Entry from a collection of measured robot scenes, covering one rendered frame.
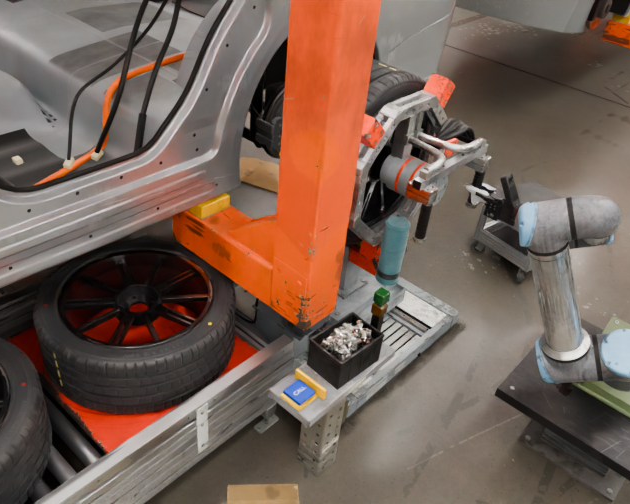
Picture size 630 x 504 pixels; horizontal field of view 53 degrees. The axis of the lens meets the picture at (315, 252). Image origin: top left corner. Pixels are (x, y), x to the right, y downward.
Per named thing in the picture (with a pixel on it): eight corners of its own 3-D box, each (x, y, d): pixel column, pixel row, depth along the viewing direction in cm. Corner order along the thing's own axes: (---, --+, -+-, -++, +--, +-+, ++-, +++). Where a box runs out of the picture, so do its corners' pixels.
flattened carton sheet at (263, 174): (247, 156, 402) (247, 151, 400) (326, 180, 387) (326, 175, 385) (222, 176, 379) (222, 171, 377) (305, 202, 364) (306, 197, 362)
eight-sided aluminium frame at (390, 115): (418, 204, 262) (446, 78, 230) (431, 211, 259) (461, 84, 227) (333, 256, 228) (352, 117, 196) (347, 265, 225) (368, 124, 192)
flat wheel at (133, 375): (127, 265, 261) (122, 218, 248) (266, 321, 242) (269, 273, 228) (-1, 368, 212) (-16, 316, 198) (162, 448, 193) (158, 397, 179)
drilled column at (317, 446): (315, 443, 232) (326, 363, 207) (335, 460, 227) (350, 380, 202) (296, 459, 225) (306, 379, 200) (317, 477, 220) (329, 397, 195)
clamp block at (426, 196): (413, 190, 207) (416, 176, 204) (436, 201, 203) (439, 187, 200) (404, 195, 204) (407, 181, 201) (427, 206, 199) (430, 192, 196)
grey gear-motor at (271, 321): (259, 298, 281) (262, 234, 261) (330, 348, 260) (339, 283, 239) (228, 317, 270) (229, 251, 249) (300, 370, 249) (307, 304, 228)
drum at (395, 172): (397, 177, 238) (404, 144, 229) (445, 201, 227) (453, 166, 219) (375, 190, 229) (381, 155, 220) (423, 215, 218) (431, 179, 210)
